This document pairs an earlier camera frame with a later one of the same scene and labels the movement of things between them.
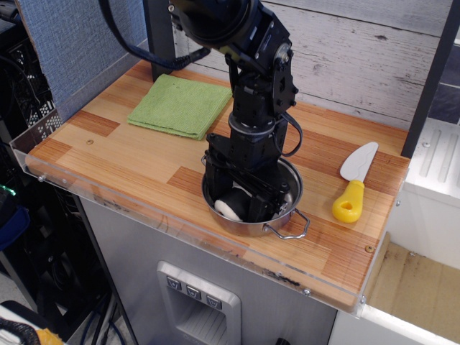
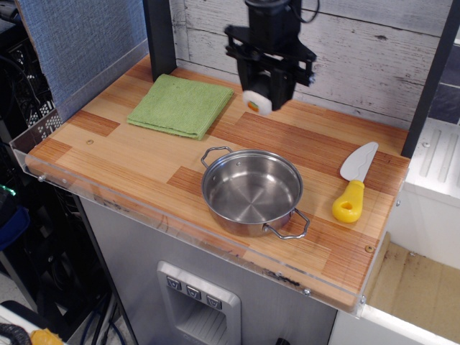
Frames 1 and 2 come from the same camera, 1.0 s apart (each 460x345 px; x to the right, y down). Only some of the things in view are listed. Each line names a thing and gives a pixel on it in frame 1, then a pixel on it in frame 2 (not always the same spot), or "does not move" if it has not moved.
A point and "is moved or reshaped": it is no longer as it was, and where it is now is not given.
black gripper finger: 261,208 → 282,87
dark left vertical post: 159,30 does not move
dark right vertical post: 438,74 does not move
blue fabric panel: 77,53 does not move
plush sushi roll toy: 236,205 is moved or reshaped
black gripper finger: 218,181 → 249,71
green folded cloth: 181,106 does not move
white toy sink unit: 428,222 does not move
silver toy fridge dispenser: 201,313 does not move
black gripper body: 254,148 → 272,42
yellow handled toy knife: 355,167 does not move
